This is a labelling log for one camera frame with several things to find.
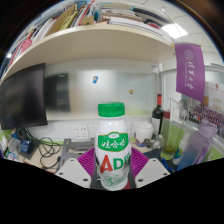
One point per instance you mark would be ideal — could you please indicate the purple hanging banner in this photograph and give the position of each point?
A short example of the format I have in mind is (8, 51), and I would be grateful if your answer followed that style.
(190, 71)

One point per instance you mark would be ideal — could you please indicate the dark wine bottle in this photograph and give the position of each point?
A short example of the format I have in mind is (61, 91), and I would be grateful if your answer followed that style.
(157, 116)

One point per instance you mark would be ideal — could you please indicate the white round jar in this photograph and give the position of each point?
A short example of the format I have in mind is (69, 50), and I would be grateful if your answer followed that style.
(144, 131)

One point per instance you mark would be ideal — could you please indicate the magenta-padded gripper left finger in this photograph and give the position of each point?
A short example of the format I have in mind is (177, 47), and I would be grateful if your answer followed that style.
(86, 163)

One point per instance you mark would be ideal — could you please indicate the ceiling lights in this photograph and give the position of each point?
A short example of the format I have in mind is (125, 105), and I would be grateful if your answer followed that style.
(175, 30)

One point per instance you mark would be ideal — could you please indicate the white drink bottle green cap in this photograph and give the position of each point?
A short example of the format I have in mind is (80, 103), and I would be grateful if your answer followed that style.
(112, 143)

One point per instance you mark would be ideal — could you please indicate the group photo poster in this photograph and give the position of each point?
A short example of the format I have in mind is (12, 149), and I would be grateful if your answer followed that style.
(208, 113)

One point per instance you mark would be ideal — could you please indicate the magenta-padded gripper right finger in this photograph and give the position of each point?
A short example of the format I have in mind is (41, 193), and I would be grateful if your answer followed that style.
(139, 163)

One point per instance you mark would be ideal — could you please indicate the purple translucent water bottle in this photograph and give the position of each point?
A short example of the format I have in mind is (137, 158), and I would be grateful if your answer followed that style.
(196, 146)

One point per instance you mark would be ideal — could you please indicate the blue electronic device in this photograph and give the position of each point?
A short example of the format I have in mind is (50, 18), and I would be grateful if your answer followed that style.
(25, 146)

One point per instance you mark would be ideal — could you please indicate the white wall socket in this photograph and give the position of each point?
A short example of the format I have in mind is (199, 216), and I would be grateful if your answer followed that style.
(80, 132)

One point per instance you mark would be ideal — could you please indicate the black computer monitor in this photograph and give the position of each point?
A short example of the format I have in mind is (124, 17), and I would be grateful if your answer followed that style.
(23, 96)

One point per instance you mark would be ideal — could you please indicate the tall clear green-tinted glass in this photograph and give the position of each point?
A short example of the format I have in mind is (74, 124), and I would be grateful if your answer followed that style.
(170, 146)

